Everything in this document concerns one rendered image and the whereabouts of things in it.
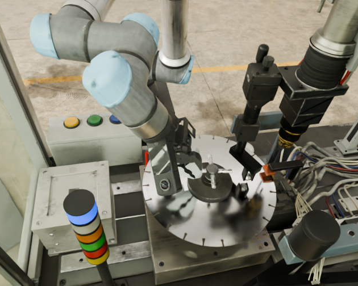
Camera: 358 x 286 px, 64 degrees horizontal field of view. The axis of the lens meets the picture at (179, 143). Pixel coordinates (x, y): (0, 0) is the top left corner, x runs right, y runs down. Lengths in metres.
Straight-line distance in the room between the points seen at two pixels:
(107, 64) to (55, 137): 0.52
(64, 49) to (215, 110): 1.94
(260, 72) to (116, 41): 0.26
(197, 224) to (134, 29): 0.42
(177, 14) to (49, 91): 1.89
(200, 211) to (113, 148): 0.40
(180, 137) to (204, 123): 1.70
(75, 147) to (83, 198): 0.50
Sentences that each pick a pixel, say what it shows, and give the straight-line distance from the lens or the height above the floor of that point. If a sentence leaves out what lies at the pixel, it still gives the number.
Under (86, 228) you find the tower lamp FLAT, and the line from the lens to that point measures 0.48.
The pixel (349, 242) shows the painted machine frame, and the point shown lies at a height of 1.05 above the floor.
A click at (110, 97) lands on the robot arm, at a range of 0.45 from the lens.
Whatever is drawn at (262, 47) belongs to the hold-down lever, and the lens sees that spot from 0.58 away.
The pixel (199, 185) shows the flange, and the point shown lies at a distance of 0.70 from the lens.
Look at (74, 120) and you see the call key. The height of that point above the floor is 0.91.
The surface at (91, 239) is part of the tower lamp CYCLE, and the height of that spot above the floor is 1.08.
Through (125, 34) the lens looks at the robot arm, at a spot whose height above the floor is 1.30.
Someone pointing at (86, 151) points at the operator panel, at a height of 0.84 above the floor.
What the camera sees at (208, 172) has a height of 1.00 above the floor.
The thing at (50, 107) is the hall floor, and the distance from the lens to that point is 2.51.
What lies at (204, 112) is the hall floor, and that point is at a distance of 2.38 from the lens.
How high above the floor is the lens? 1.54
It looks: 47 degrees down
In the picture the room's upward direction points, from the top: 5 degrees clockwise
